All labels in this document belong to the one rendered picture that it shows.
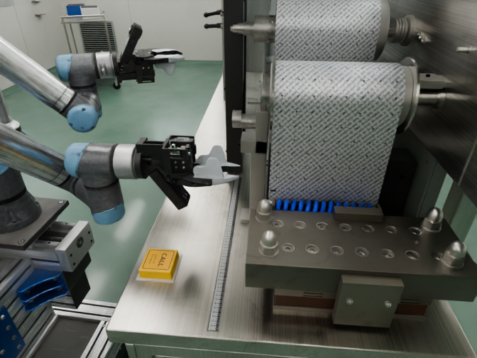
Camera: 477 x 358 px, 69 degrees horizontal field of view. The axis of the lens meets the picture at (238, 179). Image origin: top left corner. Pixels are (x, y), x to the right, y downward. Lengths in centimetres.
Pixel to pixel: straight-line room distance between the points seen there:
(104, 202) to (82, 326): 93
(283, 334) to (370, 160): 37
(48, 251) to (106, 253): 111
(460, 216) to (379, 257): 44
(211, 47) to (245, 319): 589
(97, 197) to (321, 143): 49
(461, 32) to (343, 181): 34
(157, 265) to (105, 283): 132
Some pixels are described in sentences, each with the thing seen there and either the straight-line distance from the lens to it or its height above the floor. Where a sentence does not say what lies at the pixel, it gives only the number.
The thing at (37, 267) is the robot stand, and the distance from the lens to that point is 125.
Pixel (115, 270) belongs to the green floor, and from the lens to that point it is 214.
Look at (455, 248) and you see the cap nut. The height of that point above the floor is 107.
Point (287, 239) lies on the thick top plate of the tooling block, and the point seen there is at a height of 103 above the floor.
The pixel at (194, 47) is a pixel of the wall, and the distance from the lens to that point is 644.
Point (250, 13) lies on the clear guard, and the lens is 168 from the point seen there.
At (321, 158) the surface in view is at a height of 114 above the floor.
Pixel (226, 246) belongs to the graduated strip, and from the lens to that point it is 84.
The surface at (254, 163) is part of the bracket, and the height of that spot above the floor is 108.
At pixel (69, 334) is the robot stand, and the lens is 166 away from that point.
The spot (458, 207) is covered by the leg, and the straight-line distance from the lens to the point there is 106.
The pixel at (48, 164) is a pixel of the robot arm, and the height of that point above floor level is 110.
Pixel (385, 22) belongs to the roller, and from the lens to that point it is 92.
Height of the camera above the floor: 147
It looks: 32 degrees down
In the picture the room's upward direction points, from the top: straight up
